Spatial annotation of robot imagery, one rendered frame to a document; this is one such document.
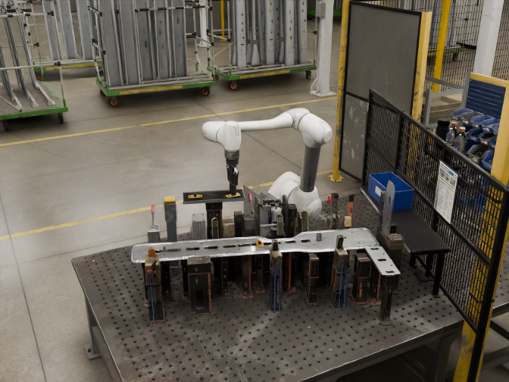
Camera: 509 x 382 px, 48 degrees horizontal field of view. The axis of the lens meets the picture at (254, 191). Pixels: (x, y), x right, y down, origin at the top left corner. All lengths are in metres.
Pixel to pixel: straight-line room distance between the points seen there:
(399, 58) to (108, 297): 3.47
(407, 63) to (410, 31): 0.28
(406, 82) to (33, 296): 3.69
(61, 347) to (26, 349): 0.23
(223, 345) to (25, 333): 1.91
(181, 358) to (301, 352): 0.59
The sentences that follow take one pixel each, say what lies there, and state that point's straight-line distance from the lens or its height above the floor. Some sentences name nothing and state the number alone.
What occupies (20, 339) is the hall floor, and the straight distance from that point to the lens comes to 4.44.
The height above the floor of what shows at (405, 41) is 1.71.
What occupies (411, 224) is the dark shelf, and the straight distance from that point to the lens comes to 3.49.
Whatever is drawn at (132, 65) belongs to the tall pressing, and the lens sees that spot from 9.90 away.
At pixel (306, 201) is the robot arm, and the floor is 0.95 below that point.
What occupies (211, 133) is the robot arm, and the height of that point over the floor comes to 1.54.
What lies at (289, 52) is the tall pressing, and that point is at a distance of 11.20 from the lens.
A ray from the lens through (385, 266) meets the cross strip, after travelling 3.09.
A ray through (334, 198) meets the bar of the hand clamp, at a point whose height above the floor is 1.18.
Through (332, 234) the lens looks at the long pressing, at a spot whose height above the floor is 1.00.
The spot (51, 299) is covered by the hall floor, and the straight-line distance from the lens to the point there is 4.78.
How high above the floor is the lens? 2.58
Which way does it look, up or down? 24 degrees down
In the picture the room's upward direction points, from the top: straight up
